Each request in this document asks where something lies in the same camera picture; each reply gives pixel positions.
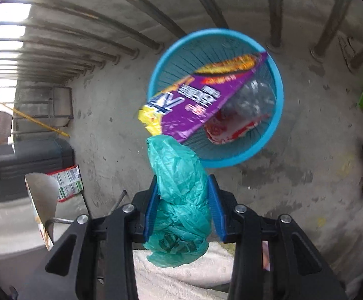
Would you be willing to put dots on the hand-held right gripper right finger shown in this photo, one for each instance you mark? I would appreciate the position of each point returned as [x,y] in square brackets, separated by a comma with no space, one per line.
[217,212]

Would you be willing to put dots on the metal rack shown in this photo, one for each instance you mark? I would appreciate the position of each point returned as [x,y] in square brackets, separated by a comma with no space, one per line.
[71,103]

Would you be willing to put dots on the green plastic bag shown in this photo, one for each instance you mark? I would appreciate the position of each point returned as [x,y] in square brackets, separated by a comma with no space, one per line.
[181,178]

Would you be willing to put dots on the dark grey storage cabinet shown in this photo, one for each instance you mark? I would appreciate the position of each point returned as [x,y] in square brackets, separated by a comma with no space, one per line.
[28,168]

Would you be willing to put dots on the red white green carton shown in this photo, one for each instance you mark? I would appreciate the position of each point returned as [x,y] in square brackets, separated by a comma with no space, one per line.
[69,181]

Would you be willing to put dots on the purple yellow snack packet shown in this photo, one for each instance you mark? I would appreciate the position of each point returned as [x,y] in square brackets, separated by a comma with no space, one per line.
[200,100]

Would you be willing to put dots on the yellow stick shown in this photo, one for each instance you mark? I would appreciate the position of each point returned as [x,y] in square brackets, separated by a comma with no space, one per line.
[34,121]

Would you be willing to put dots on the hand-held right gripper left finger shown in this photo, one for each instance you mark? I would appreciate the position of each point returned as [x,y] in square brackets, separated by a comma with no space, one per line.
[148,212]

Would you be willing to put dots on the blue plastic mesh basket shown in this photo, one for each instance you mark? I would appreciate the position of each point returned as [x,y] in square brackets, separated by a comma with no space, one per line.
[200,50]

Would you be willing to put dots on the fruit print tablecloth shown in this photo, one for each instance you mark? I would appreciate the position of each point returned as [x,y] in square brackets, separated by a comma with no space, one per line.
[42,193]

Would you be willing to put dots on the metal balcony railing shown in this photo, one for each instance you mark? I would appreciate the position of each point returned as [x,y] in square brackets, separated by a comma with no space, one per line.
[275,12]

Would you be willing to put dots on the clear bottle with blue label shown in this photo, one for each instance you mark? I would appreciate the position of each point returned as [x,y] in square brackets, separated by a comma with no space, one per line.
[253,100]

